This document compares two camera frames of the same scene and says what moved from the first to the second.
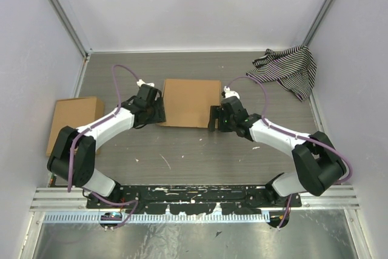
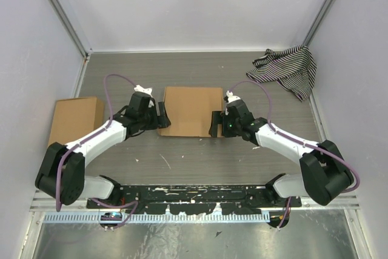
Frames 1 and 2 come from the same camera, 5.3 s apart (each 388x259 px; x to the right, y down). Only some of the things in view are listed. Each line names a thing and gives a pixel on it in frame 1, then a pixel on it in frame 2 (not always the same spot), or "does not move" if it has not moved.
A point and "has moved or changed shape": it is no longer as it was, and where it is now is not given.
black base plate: [194, 199] does not move
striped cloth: [294, 68] does not move
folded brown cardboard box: [74, 113] does not move
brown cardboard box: [187, 102] has moved or changed shape
